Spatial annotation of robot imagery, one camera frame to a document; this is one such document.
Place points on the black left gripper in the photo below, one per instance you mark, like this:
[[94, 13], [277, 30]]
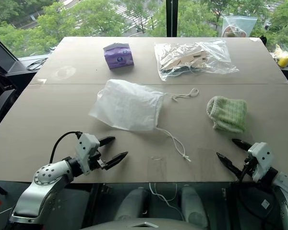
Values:
[[97, 161]]

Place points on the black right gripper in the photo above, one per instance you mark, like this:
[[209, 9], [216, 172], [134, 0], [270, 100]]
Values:
[[249, 167]]

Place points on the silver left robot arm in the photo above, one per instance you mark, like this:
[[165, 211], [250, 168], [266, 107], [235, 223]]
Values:
[[45, 175]]

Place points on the green knitted cloth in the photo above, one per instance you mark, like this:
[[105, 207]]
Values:
[[228, 112]]

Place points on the clear bag of cardboard pieces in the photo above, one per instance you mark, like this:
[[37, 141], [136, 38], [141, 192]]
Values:
[[187, 58]]

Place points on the clear blue-top zip bag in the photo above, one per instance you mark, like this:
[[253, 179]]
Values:
[[237, 26]]

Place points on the clear tape patch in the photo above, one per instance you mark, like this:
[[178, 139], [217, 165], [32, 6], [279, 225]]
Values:
[[157, 166]]

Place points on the purple tissue pack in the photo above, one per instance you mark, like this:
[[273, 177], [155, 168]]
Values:
[[118, 57]]

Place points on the yellow and white object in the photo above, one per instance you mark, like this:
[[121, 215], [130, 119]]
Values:
[[284, 61]]

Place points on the large black object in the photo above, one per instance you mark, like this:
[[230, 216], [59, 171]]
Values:
[[0, 91]]

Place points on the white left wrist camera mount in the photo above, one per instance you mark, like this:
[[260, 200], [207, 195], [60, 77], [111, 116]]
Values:
[[86, 146]]

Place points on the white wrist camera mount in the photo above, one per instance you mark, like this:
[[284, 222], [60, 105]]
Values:
[[86, 146], [261, 153]]

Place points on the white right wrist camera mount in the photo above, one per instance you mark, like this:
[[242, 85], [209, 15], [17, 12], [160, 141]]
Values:
[[261, 153]]

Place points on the black window post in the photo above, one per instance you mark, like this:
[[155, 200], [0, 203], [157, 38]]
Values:
[[171, 16]]

